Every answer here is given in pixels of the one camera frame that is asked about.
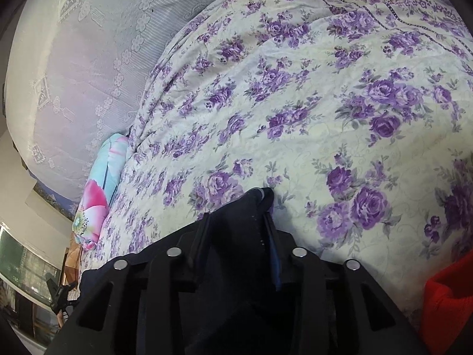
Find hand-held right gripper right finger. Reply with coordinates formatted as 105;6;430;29
262;212;424;355

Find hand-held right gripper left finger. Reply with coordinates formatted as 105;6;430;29
46;211;213;355

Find navy blue pants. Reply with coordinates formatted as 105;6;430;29
77;188;333;355

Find orange brown pillow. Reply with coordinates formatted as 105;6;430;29
64;242;82;282

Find dark glass cabinet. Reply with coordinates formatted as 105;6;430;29
0;224;63;306

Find blue patterned cloth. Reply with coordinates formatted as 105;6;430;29
33;181;76;222

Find folded turquoise pink floral quilt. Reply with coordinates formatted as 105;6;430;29
72;133;130;250

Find purple floral bedsheet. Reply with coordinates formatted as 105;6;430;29
77;0;473;326

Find red cloth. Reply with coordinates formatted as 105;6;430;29
419;262;473;355

